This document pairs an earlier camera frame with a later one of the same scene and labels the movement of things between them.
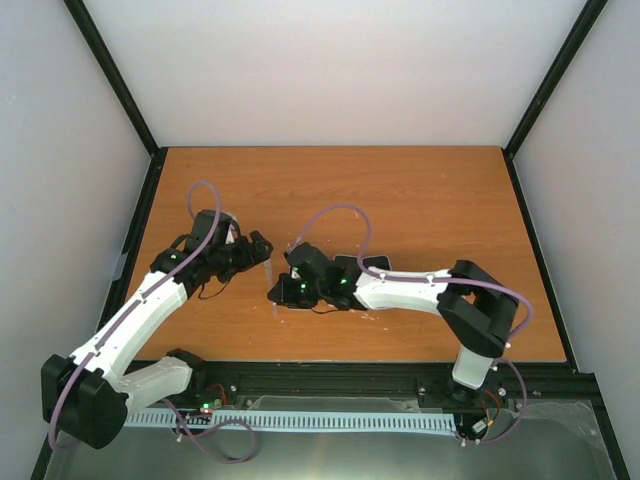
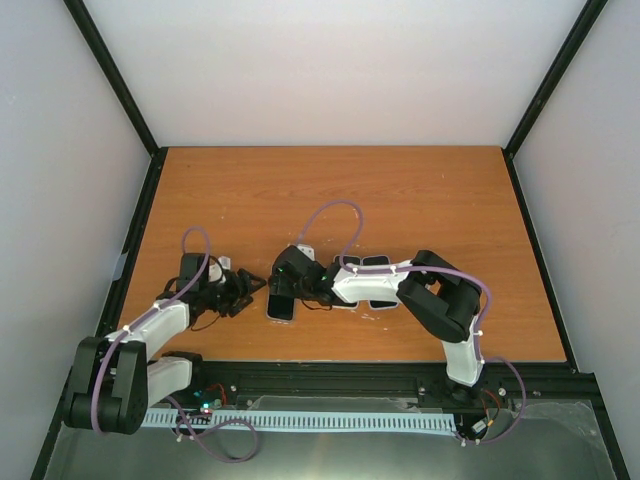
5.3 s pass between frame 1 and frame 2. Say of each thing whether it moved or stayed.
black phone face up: moved
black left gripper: moved
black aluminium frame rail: stayed
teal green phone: stayed
